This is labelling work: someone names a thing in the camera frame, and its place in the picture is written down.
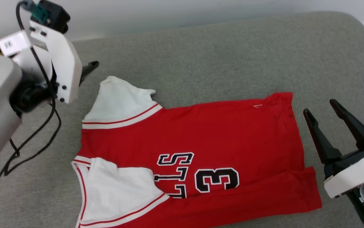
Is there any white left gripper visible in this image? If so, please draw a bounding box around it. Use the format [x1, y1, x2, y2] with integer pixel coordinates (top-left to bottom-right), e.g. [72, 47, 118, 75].
[29, 20, 100, 104]

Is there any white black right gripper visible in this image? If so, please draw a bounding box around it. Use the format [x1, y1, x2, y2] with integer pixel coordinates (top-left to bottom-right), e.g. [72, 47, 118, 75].
[303, 98, 364, 199]

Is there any red Bulls 23 jersey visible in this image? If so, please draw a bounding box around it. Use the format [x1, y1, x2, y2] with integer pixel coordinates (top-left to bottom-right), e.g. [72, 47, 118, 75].
[71, 75, 323, 228]

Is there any grey fabric sofa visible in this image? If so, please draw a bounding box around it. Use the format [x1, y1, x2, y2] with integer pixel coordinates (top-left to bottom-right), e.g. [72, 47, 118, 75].
[0, 11, 364, 228]

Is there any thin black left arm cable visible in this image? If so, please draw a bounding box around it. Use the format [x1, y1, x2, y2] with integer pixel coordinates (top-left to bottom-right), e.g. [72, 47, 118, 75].
[0, 2, 63, 215]

